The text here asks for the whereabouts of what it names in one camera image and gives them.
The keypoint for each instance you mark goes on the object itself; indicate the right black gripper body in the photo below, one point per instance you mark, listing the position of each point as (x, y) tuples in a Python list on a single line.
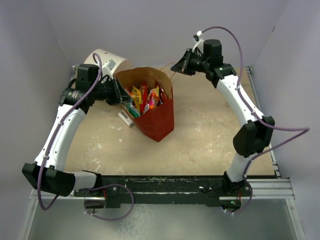
[(193, 62)]

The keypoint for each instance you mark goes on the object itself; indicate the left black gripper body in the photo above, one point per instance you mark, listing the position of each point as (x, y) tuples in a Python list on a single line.
[(109, 92)]

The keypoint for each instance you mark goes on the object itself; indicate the colourful candy packet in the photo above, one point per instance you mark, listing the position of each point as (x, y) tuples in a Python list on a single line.
[(152, 99)]

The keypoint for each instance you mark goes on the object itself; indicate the red paper bag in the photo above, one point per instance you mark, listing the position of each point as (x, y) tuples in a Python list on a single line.
[(159, 122)]

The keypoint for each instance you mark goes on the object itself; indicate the teal candy packet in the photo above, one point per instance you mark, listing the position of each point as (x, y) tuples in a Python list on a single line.
[(132, 110)]

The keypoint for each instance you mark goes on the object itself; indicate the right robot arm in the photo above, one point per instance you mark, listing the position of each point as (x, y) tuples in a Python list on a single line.
[(255, 130)]

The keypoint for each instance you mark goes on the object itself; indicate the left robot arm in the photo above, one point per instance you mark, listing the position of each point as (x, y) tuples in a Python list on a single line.
[(47, 172)]

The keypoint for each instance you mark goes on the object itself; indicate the yellow M&M's packet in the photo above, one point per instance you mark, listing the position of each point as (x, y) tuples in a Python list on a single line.
[(137, 97)]

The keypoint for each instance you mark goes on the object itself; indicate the white cylinder container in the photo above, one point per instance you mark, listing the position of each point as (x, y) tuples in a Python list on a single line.
[(122, 64)]

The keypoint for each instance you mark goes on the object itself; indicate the small white block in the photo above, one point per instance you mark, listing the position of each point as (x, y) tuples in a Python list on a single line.
[(126, 119)]

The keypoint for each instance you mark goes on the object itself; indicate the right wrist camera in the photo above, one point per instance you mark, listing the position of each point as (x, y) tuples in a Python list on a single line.
[(199, 40)]

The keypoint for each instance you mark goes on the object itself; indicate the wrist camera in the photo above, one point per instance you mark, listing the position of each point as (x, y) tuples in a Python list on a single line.
[(199, 40), (108, 68)]

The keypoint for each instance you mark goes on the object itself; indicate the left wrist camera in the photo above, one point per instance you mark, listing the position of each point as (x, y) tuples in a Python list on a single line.
[(108, 68)]

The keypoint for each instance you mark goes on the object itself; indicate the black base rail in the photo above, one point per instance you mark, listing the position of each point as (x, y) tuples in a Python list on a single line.
[(208, 190)]

